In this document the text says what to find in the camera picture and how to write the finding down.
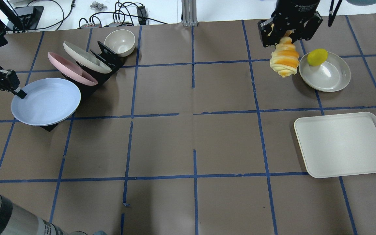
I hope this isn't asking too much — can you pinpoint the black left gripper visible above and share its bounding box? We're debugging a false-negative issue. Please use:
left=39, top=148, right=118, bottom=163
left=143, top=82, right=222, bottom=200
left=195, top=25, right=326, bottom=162
left=0, top=69, right=27, bottom=99

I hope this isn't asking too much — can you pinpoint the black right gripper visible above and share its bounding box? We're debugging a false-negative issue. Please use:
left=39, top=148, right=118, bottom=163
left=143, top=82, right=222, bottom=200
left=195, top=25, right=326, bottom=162
left=258, top=0, right=323, bottom=48

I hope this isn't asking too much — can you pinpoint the light blue plate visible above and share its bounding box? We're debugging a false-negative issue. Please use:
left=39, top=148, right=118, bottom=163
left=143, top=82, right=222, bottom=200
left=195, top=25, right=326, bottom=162
left=11, top=78, right=82, bottom=126

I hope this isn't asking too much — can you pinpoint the bread roll croissant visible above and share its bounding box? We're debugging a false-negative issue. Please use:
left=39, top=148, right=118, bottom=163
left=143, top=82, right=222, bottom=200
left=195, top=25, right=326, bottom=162
left=270, top=29, right=299, bottom=78

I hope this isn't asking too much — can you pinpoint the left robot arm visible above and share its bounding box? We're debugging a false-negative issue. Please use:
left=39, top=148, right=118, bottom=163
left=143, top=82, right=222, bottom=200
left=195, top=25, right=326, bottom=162
left=0, top=78, right=81, bottom=235

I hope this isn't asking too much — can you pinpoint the pink plate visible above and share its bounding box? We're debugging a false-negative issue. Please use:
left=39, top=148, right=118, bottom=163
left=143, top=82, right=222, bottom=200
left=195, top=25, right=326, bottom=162
left=48, top=52, right=98, bottom=86

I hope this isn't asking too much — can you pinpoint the cream plate in rack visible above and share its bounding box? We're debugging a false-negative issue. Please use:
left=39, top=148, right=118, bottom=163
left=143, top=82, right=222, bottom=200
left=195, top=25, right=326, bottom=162
left=63, top=41, right=112, bottom=73

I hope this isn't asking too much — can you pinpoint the yellow lemon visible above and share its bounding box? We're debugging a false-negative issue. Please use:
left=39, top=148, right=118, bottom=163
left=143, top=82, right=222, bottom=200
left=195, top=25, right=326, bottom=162
left=307, top=49, right=328, bottom=66

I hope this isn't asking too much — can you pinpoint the cream round dish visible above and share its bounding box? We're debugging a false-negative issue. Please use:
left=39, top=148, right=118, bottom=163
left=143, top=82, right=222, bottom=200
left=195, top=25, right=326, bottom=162
left=298, top=52, right=351, bottom=92

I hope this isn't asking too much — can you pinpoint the black dish rack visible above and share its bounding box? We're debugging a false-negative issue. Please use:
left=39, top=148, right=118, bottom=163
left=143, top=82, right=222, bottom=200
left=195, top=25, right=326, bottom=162
left=39, top=41, right=125, bottom=133

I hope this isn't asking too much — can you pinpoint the cream bowl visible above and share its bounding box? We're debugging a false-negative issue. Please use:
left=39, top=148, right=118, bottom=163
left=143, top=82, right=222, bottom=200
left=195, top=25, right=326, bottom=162
left=104, top=29, right=136, bottom=57

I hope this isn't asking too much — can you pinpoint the cream rectangular tray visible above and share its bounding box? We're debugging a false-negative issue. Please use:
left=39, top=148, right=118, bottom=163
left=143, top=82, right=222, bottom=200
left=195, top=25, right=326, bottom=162
left=293, top=112, right=376, bottom=179

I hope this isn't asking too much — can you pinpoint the black power adapter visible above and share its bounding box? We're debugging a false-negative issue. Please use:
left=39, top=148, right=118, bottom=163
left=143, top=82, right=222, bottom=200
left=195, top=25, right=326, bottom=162
left=137, top=6, right=148, bottom=25

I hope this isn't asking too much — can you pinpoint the aluminium frame post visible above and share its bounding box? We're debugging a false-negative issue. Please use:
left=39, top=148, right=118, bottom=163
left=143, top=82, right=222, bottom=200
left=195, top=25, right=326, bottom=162
left=181, top=0, right=198, bottom=27

